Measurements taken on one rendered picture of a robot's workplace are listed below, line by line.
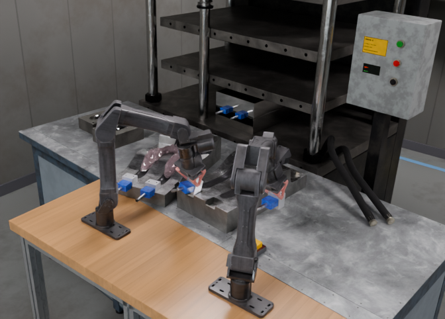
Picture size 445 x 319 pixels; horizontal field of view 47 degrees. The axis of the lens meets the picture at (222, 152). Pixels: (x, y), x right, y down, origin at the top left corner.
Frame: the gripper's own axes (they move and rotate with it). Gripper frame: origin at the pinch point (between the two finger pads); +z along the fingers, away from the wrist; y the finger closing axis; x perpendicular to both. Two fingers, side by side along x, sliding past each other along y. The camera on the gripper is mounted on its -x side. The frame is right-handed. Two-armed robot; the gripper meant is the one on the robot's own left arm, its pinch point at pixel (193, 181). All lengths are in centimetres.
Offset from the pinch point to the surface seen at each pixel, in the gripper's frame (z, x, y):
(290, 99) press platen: 20, -77, 17
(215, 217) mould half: 6.3, 3.6, -14.3
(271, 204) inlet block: -1.9, -9.0, -30.6
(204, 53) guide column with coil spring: 14, -74, 73
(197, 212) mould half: 9.3, 4.9, -5.2
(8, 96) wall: 59, -4, 200
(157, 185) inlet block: 5.9, 7.4, 14.0
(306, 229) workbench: 15.2, -18.1, -38.4
